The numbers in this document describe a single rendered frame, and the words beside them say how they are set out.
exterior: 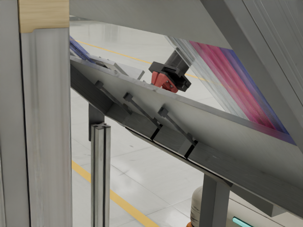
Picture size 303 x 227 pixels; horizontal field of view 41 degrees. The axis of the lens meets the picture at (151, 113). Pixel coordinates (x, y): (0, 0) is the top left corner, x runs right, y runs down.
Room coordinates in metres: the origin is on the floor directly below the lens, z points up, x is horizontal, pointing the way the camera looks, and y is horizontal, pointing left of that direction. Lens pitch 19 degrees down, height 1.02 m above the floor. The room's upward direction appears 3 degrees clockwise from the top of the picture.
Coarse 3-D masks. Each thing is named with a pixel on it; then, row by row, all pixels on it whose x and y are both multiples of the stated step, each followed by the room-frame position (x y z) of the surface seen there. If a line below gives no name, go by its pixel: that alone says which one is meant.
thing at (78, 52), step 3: (72, 42) 0.82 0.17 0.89; (72, 45) 0.82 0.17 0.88; (75, 45) 0.83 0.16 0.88; (72, 48) 0.82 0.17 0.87; (75, 48) 0.83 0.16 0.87; (78, 48) 0.83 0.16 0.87; (75, 51) 0.83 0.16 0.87; (78, 51) 0.83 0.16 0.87; (81, 51) 0.84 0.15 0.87; (78, 54) 0.83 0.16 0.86; (81, 54) 0.84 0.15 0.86; (84, 54) 0.84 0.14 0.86; (81, 57) 0.84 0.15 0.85; (84, 57) 0.84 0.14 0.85; (87, 57) 0.85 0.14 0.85; (90, 60) 0.85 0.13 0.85; (93, 63) 0.86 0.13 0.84
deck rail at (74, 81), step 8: (72, 72) 0.92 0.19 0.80; (72, 80) 0.92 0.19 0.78; (80, 80) 0.93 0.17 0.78; (88, 80) 0.95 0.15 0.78; (72, 88) 0.93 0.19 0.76; (80, 88) 0.93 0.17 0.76; (88, 88) 0.95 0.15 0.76; (96, 88) 0.96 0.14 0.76; (88, 96) 0.95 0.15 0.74; (96, 96) 0.96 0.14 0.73; (104, 96) 0.98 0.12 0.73; (96, 104) 0.96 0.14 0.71; (104, 104) 0.98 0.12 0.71; (104, 112) 0.98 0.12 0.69
